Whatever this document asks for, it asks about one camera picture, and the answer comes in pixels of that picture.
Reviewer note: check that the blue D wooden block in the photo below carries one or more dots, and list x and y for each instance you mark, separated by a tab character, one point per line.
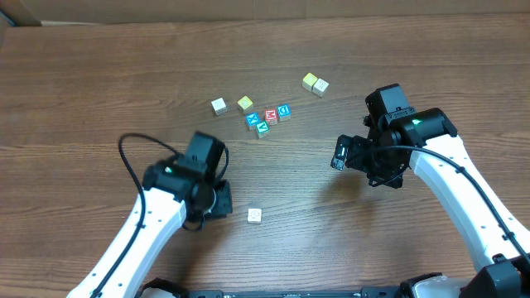
284	112

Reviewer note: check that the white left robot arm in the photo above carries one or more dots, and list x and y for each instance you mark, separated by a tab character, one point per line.
171	196

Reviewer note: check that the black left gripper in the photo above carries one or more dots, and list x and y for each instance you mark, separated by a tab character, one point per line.
223	199

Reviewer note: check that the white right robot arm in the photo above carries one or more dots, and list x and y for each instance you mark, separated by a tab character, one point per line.
429	145

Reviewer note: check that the white picture wooden block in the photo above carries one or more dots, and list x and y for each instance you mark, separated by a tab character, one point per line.
219	106

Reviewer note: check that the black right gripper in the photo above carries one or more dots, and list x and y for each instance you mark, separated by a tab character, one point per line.
353	153

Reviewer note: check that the yellow top wooden block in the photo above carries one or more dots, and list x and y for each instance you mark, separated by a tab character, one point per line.
308	81

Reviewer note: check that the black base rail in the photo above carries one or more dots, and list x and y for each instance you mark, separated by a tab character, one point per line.
159	288

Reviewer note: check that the yellow ring wooden block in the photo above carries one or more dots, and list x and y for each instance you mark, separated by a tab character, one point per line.
320	87

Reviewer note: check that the green V wooden block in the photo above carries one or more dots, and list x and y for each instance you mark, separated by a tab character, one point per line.
262	129

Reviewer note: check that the red M wooden block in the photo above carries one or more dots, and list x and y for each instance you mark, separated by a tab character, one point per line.
271	116

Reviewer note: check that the plain cream wooden block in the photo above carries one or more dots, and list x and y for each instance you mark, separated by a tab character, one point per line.
254	216

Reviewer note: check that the blue X wooden block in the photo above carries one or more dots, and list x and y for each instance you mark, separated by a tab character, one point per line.
252	119

